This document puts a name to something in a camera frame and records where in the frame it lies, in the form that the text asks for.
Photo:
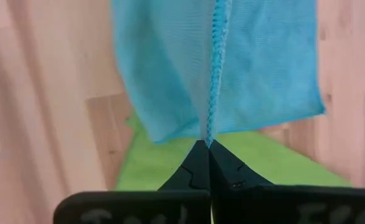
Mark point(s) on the blue microfiber towel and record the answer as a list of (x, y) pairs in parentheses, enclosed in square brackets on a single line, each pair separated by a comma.
[(170, 77)]

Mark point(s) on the green microfiber towel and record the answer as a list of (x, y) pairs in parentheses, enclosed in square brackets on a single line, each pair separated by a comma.
[(145, 168)]

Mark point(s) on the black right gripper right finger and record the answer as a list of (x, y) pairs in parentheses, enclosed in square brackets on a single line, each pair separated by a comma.
[(232, 186)]

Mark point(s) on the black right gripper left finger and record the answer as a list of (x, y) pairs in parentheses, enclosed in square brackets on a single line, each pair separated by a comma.
[(188, 186)]

